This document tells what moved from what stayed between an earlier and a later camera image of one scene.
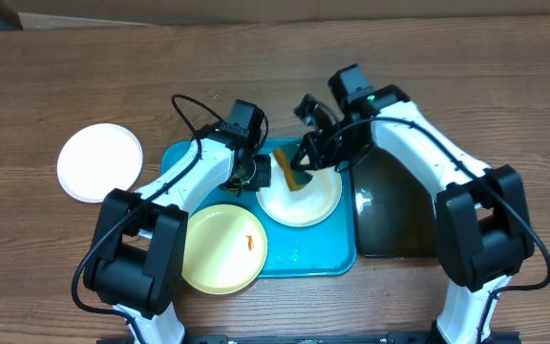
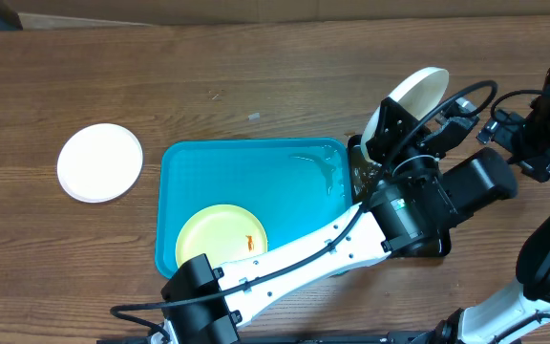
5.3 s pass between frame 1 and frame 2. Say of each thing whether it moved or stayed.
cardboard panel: stayed
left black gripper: moved
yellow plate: stayed
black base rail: stayed
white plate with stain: stayed
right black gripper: moved
